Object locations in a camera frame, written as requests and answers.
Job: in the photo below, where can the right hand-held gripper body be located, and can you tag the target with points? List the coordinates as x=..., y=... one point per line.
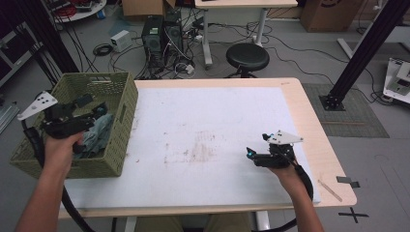
x=278, y=154

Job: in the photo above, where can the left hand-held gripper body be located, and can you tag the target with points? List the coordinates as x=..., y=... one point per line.
x=61, y=124

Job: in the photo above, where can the light blue denim shorts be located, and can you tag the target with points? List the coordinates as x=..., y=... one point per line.
x=96, y=135

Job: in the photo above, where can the green woven basket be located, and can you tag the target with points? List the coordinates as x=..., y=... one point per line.
x=122, y=129

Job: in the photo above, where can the person's right hand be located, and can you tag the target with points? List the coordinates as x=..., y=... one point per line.
x=288, y=179

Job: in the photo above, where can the person's left hand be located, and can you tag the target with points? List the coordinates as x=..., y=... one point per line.
x=61, y=154

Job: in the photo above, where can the light wooden table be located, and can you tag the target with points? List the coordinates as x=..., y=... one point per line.
x=316, y=129

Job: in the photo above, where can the silver metal rails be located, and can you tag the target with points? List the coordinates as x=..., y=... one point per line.
x=7, y=117

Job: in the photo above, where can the white foam mat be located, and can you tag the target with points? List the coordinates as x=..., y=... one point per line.
x=199, y=129

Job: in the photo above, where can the thin wooden stick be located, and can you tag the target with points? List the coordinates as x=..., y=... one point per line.
x=330, y=190

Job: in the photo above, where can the white box device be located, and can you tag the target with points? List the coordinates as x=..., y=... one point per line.
x=121, y=40

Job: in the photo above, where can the black tape strip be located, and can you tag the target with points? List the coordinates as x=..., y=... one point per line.
x=346, y=181

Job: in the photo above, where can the grey floor mat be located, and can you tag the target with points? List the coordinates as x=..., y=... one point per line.
x=351, y=116

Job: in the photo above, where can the grey metal rack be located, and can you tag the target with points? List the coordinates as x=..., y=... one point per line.
x=16, y=54

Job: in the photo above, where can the black round stool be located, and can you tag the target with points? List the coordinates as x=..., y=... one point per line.
x=247, y=56

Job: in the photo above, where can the round white table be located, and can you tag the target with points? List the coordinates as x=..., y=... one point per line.
x=93, y=11

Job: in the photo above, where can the black computer tower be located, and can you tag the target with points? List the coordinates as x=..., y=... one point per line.
x=152, y=38

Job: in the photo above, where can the black tape cross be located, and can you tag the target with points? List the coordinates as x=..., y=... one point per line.
x=353, y=215

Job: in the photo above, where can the white power adapter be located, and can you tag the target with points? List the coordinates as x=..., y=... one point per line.
x=189, y=69

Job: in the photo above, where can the open-sided computer tower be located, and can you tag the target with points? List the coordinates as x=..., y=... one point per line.
x=174, y=35

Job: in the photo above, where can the small cardboard box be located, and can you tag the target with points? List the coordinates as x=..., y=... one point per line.
x=141, y=8

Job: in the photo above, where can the person's khaki trousers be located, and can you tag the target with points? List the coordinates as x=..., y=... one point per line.
x=151, y=224

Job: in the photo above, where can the large cardboard box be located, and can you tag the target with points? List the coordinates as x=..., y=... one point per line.
x=328, y=16

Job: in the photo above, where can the white-legged wooden desk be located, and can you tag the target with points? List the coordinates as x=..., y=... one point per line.
x=245, y=3

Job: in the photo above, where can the white machine housing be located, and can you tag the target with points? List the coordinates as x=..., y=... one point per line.
x=398, y=80

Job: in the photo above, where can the black metal frame post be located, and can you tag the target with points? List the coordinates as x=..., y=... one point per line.
x=364, y=51
x=54, y=45

